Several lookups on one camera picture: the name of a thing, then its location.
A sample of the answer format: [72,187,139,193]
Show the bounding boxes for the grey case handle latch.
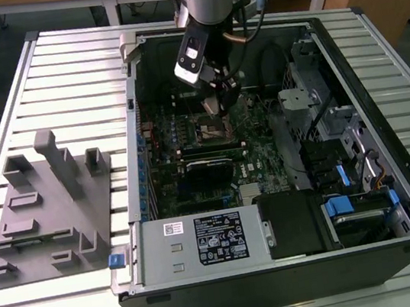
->
[116,31,143,66]

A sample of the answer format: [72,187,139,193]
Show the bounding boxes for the silver CPU plate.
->
[199,96,220,119]

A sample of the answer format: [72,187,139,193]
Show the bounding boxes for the grey parts rack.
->
[0,120,129,292]

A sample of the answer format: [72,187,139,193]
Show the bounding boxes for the hard disk in blue carrier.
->
[321,186,406,252]

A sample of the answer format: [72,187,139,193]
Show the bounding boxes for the green motherboard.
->
[134,82,302,222]

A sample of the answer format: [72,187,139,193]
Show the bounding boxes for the black graphics card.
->
[184,153,239,199]

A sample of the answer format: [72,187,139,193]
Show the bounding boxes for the CPU socket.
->
[191,109,238,149]

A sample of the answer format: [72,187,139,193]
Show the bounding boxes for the metal socket cover frame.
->
[221,112,241,138]

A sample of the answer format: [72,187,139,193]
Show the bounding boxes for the grey power supply unit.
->
[132,202,278,288]

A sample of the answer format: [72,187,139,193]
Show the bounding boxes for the black open PC case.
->
[74,0,410,307]

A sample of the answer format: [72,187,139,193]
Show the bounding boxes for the black disk bay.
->
[298,134,361,196]

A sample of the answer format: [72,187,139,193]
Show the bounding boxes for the blue carrier clip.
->
[334,163,351,188]

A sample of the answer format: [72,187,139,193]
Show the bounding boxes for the silver chipset heat sink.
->
[238,182,263,201]

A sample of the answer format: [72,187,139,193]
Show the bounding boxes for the grey metal bracket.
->
[276,84,324,124]

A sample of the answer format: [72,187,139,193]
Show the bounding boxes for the blue case latch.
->
[108,252,127,271]

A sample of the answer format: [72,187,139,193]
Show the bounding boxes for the thick black cable loop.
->
[254,39,291,90]

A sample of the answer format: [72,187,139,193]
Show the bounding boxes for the perforated metal drive cage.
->
[273,36,329,92]

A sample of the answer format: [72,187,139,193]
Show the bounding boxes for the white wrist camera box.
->
[168,32,215,89]

